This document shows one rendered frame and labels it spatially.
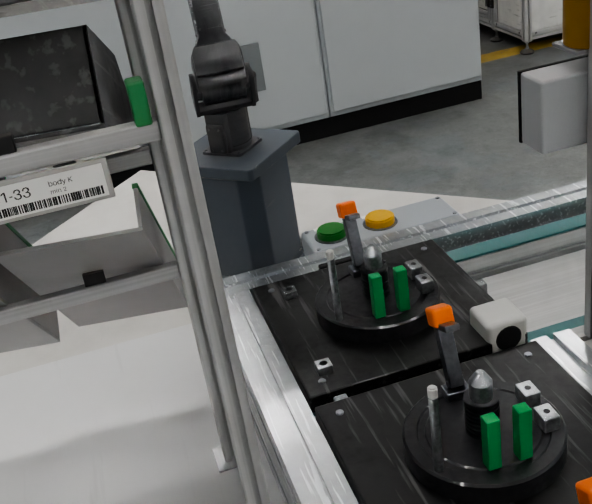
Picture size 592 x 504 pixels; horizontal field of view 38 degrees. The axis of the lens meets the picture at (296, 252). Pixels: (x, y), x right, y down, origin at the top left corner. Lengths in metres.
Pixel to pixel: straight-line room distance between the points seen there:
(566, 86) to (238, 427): 0.41
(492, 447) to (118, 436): 0.50
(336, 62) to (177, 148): 3.49
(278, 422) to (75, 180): 0.36
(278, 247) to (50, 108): 0.67
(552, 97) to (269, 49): 3.22
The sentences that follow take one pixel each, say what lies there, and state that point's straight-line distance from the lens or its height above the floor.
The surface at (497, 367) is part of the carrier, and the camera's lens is 0.89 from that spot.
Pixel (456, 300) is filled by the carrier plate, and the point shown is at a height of 0.97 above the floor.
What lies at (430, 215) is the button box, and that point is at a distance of 1.20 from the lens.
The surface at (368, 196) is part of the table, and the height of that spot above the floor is 0.86.
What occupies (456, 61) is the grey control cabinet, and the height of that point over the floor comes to 0.23.
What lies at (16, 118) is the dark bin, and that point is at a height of 1.32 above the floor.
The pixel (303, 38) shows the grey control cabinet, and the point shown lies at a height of 0.50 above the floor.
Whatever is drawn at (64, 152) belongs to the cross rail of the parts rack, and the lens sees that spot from 0.61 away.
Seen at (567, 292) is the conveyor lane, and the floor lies 0.92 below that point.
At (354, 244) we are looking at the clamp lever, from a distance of 1.01.
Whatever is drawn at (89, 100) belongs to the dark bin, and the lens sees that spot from 0.65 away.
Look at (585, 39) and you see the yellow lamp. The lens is 0.82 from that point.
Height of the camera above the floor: 1.50
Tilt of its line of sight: 28 degrees down
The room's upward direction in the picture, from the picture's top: 9 degrees counter-clockwise
